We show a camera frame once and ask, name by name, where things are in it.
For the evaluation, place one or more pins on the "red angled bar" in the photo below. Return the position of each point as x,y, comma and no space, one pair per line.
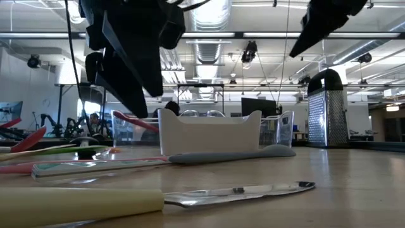
11,123

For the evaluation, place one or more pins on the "red silicone spoon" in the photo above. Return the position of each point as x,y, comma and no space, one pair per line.
136,122

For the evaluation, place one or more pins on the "silver ventilation duct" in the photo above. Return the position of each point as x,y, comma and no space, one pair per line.
210,19

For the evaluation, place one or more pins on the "orange peeler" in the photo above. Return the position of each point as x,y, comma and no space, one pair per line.
115,150

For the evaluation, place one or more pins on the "black monitor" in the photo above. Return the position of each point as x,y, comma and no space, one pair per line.
256,107

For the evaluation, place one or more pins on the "green silicone spatula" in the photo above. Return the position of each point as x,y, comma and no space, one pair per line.
57,151

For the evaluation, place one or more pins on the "person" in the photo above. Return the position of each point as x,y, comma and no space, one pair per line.
94,119
172,107

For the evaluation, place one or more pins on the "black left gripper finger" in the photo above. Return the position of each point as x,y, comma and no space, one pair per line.
120,95
142,57

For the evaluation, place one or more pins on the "red spoon with metal shaft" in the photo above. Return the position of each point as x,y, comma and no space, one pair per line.
30,139

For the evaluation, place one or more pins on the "black metal frame stand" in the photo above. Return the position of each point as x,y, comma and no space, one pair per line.
201,85
60,107

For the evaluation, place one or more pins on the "clear plastic bin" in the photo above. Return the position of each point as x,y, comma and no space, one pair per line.
126,136
278,130

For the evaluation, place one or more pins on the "black spotlight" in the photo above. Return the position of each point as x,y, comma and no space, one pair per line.
365,58
33,61
250,52

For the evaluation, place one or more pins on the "wall display screen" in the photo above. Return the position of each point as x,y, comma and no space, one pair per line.
11,111

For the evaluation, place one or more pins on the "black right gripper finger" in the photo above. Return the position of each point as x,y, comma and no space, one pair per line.
322,19

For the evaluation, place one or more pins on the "gold utensil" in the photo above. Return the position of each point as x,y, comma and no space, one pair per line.
31,153

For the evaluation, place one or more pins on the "pink silicone spatula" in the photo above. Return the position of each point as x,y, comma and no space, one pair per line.
12,168

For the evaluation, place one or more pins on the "black bar with light strips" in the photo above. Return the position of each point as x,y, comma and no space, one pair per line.
221,35

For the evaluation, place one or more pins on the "white plastic bin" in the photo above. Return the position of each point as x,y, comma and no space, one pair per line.
209,136

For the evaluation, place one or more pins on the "glowing rectangular lamp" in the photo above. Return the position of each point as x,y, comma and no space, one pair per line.
392,108

